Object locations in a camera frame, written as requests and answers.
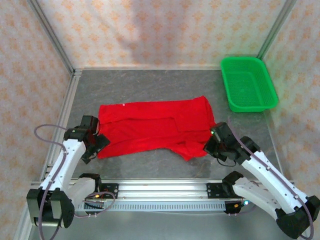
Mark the red t-shirt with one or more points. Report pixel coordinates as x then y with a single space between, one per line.
150 125

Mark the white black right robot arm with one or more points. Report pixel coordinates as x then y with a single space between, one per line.
265 172

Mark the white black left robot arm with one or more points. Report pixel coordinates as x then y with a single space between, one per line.
67 156

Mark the green plastic mesh basket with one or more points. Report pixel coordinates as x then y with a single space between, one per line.
247 87

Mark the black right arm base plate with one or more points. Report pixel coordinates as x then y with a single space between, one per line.
215 191

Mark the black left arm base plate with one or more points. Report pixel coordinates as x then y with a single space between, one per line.
110 190

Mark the aluminium table side rail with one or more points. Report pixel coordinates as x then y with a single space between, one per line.
66 105

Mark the aluminium mounting rail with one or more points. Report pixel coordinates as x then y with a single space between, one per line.
160 190

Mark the aluminium frame post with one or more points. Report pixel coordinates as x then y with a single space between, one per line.
50 35
277 27

